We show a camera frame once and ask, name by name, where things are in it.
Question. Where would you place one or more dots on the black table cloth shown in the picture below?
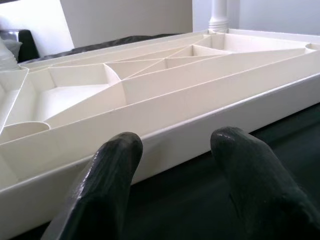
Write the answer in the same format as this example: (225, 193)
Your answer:
(190, 200)

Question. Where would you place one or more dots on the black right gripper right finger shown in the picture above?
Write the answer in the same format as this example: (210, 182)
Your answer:
(262, 190)

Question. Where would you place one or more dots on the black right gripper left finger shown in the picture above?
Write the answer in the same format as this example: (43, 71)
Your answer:
(105, 190)

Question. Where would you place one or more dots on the white plastic children table top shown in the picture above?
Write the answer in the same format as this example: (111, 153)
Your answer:
(175, 105)

